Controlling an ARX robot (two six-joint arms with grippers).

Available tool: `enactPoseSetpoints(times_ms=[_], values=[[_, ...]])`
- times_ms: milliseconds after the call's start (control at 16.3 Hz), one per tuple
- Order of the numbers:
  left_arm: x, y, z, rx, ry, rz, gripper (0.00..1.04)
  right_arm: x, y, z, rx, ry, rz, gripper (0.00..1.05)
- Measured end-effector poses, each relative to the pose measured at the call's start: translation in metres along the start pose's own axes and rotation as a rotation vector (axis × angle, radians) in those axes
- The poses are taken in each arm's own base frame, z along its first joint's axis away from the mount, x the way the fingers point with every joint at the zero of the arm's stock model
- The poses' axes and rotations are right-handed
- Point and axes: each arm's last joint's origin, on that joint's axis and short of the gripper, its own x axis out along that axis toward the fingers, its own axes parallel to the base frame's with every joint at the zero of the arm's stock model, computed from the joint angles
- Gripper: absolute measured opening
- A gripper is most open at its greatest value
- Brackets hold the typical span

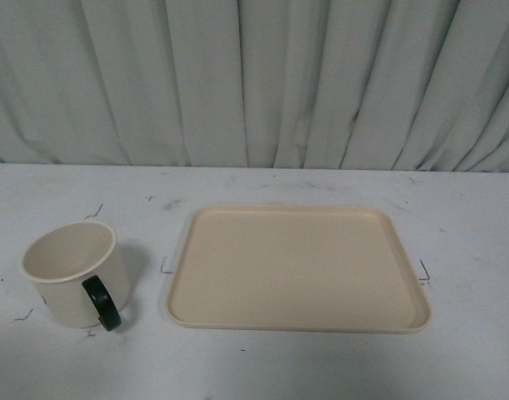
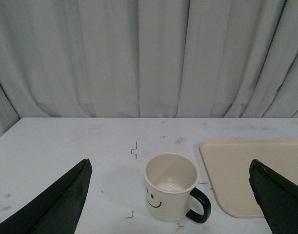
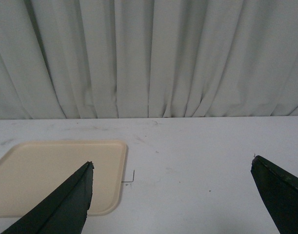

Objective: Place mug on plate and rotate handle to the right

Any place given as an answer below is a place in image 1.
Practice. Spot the cream mug with black handle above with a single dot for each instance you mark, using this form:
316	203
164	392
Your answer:
78	271

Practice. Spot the beige rectangular tray plate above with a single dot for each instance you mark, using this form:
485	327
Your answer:
297	268

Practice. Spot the white pleated curtain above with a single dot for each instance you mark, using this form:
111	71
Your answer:
374	85

